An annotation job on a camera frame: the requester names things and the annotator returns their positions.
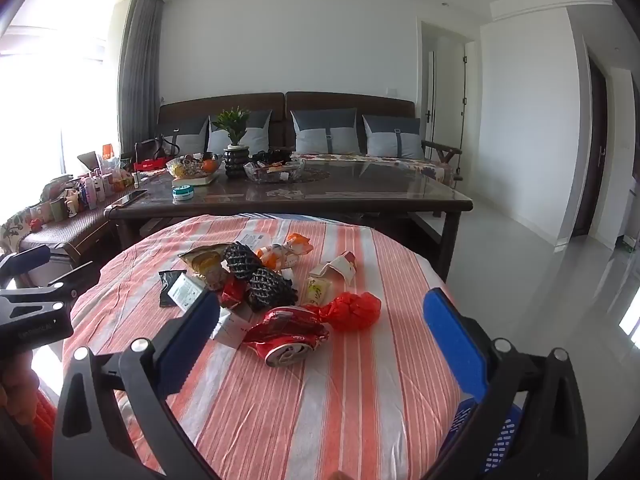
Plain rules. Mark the floral cloth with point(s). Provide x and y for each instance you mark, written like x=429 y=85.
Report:
x=17 y=227

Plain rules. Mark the blue plastic basket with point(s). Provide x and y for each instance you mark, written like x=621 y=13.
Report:
x=505 y=435

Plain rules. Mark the teal round tin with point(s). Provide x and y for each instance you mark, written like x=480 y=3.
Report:
x=182 y=193

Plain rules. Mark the white door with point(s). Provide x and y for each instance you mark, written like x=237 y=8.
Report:
x=429 y=95

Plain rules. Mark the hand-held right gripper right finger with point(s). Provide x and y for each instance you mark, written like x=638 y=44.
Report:
x=452 y=345

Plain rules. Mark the dark wooden coffee table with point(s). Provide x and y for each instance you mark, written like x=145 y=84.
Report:
x=375 y=190

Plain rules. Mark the black phone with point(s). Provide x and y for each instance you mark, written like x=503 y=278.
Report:
x=131 y=198

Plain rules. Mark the orange white striped tablecloth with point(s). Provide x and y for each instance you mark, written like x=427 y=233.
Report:
x=300 y=410

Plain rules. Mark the yellow snack bag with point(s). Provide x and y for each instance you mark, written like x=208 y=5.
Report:
x=205 y=260

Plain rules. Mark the dark green packet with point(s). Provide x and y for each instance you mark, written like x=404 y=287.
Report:
x=169 y=287

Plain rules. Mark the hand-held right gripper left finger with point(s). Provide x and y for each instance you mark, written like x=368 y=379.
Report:
x=187 y=345

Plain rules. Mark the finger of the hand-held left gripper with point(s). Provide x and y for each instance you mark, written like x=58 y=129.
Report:
x=30 y=301
x=27 y=258

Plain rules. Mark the floral sofa cover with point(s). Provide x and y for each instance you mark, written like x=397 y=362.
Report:
x=400 y=164

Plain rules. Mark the rattan side bench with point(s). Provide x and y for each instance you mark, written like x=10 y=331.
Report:
x=75 y=225

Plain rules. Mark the white printed card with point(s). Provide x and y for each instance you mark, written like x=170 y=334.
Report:
x=187 y=290

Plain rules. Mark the glass snack tray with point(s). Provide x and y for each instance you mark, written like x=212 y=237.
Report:
x=272 y=170

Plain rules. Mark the red flat box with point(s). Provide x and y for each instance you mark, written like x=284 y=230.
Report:
x=150 y=164

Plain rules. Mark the black yellow snack packet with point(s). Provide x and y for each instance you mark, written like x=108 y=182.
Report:
x=317 y=290

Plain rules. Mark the brown handbag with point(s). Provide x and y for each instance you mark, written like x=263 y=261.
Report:
x=150 y=149

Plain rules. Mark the dark brown door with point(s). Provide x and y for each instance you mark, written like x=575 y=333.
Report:
x=592 y=150

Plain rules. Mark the red plastic bag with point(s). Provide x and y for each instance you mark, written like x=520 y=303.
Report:
x=355 y=310

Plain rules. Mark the glass fruit bowl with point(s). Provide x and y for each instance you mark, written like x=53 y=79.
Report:
x=187 y=172

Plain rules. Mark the row of cosmetic bottles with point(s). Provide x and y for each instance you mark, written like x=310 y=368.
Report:
x=87 y=192

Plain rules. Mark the white translucent plastic box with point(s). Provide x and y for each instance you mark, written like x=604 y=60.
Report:
x=232 y=327

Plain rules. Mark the orange fruit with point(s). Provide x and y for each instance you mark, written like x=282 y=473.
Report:
x=210 y=165

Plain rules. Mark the white paper slip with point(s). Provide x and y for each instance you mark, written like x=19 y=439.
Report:
x=252 y=239

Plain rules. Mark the green plant in black pot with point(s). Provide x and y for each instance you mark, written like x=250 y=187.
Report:
x=235 y=160

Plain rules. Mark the orange white plastic wrapper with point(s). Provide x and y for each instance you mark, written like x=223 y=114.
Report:
x=295 y=247

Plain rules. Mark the grey curtain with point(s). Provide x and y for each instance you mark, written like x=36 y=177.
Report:
x=142 y=70

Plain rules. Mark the crushed red can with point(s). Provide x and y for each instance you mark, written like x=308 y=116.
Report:
x=285 y=335

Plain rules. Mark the small red wrapper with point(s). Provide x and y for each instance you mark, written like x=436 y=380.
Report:
x=232 y=292

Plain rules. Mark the person's left hand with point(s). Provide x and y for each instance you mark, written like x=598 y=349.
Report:
x=12 y=385

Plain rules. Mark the brown wooden sofa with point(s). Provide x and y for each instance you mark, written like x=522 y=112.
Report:
x=320 y=102

